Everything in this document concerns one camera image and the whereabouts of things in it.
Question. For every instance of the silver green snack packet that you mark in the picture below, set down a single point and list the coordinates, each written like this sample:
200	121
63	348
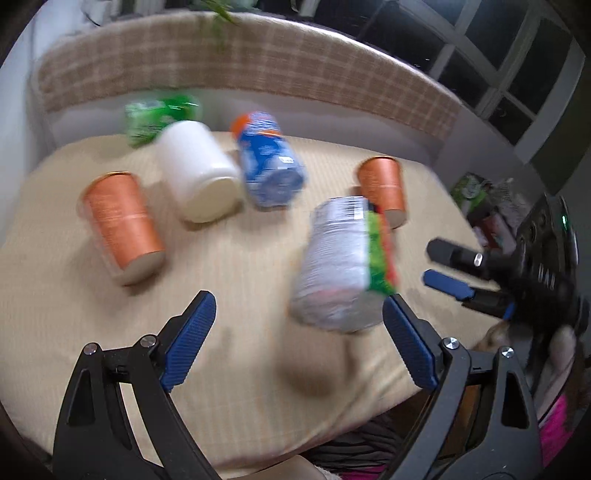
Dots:
339	263

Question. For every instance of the small orange paper cup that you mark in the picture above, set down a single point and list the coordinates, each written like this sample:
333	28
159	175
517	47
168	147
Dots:
383	184

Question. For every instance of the white framed window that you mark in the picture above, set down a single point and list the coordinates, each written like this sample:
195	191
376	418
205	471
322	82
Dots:
489	55

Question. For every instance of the blue orange wrapped bottle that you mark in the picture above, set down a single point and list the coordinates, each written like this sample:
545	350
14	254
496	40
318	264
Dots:
268	157

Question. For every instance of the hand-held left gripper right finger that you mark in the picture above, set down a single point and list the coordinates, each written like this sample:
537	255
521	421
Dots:
406	332

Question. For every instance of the large orange paper cup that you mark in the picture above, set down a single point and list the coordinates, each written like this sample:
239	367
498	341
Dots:
122	217

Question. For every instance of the pink clothing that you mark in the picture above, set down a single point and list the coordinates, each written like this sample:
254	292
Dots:
556	429

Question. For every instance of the person's right hand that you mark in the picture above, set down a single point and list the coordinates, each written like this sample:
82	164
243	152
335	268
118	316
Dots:
564	346

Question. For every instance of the dark cloth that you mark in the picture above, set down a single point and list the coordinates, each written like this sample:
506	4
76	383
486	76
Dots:
360	443

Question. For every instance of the green plant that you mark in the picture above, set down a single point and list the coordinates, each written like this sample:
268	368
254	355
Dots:
224	18

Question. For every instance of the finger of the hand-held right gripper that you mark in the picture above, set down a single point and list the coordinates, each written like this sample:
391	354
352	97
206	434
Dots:
448	282
455	256

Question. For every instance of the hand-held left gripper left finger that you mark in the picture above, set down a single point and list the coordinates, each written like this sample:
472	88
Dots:
191	330

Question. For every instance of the plain white cup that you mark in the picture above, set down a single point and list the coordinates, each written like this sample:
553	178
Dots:
196	166

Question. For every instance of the plaid beige blanket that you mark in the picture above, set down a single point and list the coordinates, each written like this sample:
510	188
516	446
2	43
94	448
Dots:
286	64

